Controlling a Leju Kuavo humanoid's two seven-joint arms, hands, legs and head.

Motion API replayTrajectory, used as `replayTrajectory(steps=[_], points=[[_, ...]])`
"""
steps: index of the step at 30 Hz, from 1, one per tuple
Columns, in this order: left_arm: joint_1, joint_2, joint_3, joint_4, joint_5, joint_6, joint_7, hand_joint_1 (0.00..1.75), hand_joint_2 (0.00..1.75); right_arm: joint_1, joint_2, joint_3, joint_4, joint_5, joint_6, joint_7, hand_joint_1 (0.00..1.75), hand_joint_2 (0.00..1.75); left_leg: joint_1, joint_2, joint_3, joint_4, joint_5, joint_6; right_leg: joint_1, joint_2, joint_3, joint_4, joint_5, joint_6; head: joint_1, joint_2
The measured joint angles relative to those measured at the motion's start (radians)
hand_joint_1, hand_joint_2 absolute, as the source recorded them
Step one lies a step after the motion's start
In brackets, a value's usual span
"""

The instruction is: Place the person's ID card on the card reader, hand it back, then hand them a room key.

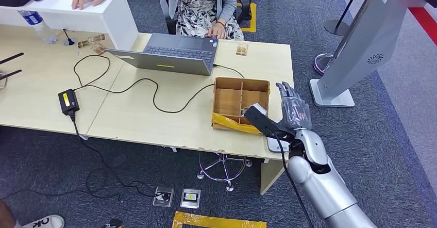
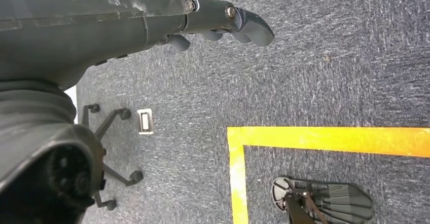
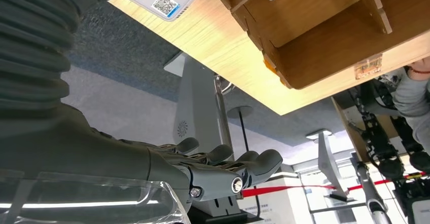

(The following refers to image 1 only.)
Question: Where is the person's left hand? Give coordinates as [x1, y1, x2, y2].
[206, 22, 228, 40]

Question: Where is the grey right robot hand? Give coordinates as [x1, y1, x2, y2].
[275, 81, 313, 134]

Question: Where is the person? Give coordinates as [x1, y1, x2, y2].
[71, 0, 256, 42]

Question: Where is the grey card reader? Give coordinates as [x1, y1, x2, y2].
[265, 136, 291, 154]

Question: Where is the clear plastic film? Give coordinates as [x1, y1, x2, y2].
[282, 94, 313, 132]

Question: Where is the white desk shelf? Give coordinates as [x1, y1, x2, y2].
[0, 0, 140, 52]

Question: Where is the yellow floor tape mark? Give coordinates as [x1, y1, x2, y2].
[239, 2, 257, 34]

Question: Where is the grey laptop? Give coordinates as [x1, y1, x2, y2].
[105, 32, 220, 77]

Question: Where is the clear water bottle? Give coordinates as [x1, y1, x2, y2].
[18, 9, 59, 45]

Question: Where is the wooden divided box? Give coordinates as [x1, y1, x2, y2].
[211, 77, 272, 135]

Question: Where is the chrome stool base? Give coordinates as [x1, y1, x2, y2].
[196, 151, 254, 192]

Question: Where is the grey kiosk stand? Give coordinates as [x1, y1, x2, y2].
[309, 0, 437, 108]

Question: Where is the black antenna rod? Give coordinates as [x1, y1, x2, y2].
[0, 52, 26, 66]
[0, 69, 24, 82]

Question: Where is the black power adapter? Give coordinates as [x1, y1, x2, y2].
[57, 88, 81, 117]

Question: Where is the light wooden desk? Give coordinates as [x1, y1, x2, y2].
[0, 25, 302, 197]

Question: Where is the floor socket box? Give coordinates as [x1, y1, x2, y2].
[180, 188, 201, 209]

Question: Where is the floor socket with plug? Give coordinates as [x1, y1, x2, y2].
[152, 186, 175, 209]

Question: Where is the red barrier strip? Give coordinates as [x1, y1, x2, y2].
[408, 6, 437, 47]

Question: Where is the small black floor object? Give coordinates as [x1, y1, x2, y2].
[102, 218, 124, 228]

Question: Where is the white sneaker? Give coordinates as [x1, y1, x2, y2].
[20, 214, 66, 228]

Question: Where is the bystander's leg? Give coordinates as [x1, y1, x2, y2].
[0, 199, 18, 228]

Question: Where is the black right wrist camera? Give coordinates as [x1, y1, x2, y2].
[243, 103, 296, 142]

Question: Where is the chrome ring base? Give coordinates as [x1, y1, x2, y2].
[313, 53, 338, 77]

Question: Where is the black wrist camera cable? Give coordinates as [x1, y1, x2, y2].
[270, 131, 315, 228]

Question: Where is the black laptop power cable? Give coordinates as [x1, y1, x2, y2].
[73, 54, 245, 115]

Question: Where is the black stanchion post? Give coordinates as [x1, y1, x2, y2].
[323, 0, 366, 37]

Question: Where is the black mains cable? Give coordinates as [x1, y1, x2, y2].
[0, 111, 172, 202]

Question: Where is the yellow floor tape frame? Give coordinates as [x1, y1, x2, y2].
[171, 211, 268, 228]

